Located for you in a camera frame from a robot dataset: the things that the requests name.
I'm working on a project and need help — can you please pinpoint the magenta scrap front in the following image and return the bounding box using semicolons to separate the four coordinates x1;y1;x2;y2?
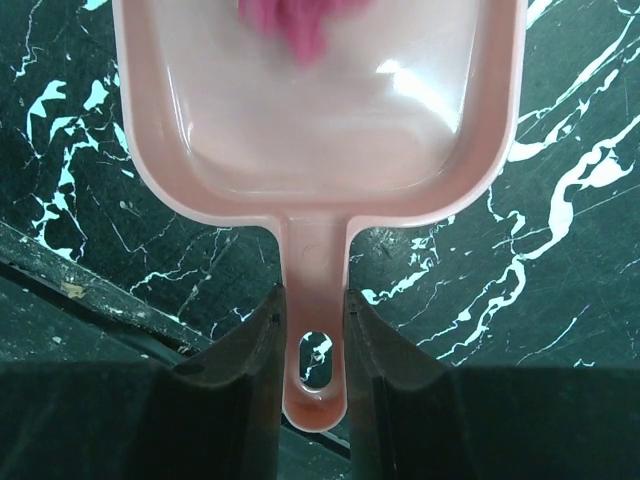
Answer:
237;0;370;66

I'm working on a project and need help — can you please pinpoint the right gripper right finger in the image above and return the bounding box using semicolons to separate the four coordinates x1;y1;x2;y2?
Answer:
344;290;639;479

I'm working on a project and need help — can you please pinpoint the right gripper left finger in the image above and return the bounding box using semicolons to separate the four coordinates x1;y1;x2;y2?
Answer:
1;285;286;479

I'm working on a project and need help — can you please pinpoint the pink dustpan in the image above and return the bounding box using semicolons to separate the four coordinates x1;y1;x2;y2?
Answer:
112;1;528;432

